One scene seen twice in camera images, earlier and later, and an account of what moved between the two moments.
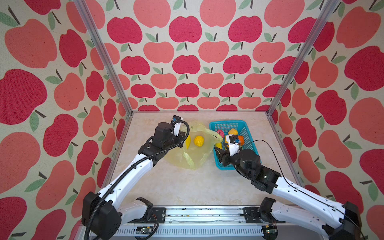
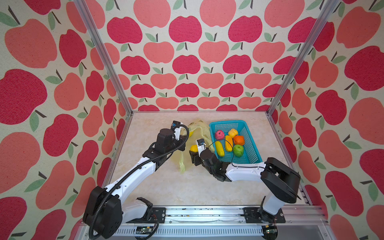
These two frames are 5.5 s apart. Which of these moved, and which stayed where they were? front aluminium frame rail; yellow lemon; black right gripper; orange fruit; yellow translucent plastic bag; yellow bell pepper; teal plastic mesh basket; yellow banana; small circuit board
Moved: yellow translucent plastic bag; yellow lemon; black right gripper
Stayed: teal plastic mesh basket; orange fruit; yellow bell pepper; small circuit board; front aluminium frame rail; yellow banana
